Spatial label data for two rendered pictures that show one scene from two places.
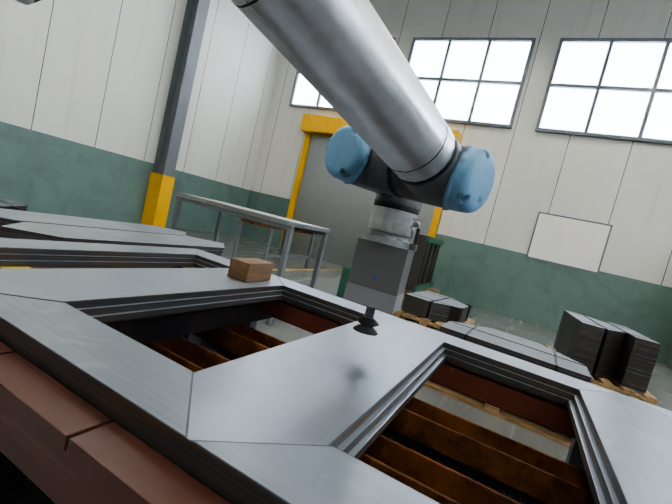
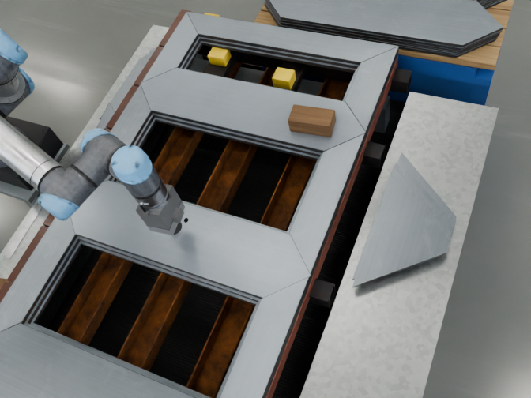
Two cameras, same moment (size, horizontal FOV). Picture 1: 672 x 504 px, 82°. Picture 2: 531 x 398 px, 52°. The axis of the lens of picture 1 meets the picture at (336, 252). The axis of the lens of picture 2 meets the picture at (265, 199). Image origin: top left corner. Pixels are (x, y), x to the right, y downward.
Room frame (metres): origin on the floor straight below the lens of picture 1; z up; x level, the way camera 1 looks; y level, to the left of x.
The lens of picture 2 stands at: (1.05, -0.75, 2.08)
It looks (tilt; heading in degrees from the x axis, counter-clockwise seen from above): 58 degrees down; 102
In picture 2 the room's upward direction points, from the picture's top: 18 degrees counter-clockwise
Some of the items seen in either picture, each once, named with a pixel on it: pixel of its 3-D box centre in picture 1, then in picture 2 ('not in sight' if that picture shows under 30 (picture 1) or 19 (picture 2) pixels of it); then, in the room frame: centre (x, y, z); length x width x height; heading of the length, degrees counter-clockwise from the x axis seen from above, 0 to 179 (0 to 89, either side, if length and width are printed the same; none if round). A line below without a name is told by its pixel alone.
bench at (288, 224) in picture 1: (243, 254); not in sight; (4.05, 0.94, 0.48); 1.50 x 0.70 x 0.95; 64
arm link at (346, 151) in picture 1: (374, 162); (102, 156); (0.56, -0.02, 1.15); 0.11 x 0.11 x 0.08; 46
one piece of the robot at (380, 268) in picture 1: (383, 270); (163, 208); (0.65, -0.09, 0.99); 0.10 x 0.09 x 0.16; 160
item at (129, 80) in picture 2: not in sight; (143, 84); (0.45, 0.63, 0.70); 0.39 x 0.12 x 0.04; 64
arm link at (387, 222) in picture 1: (394, 224); (148, 191); (0.64, -0.08, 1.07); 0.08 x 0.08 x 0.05
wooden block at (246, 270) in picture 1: (251, 269); (311, 120); (1.03, 0.21, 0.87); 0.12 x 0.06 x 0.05; 159
